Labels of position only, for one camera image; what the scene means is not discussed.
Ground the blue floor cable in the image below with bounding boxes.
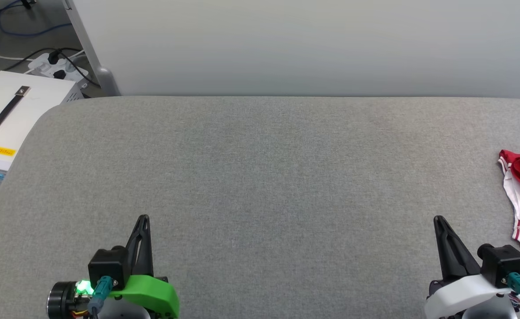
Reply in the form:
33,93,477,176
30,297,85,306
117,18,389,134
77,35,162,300
0,0,73,38

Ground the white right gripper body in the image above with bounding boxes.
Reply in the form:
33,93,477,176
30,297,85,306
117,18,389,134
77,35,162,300
424,273,514,319

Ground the black power cord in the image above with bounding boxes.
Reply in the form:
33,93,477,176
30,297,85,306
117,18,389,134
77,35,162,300
0,46,102,88

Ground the white power strip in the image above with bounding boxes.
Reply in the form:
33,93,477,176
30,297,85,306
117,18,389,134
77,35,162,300
28,52,89,90

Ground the black strap handle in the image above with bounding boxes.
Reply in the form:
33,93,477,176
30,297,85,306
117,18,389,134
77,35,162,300
0,86,31,140

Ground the grey metal post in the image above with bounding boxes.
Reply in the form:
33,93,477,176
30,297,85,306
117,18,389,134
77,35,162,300
64,0,122,97

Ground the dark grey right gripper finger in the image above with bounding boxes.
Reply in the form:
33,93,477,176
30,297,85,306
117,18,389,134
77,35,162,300
432,215,482,281

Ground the white equipment box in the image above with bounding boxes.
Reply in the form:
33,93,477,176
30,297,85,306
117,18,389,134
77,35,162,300
0,70,84,192

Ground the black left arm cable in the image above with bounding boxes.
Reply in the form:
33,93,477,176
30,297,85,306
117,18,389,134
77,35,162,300
86,275,115,318

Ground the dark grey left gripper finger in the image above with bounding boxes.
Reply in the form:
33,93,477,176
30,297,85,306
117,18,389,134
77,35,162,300
124,215,155,277

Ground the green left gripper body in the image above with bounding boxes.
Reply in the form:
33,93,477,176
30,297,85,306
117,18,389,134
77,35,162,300
109,274,180,319

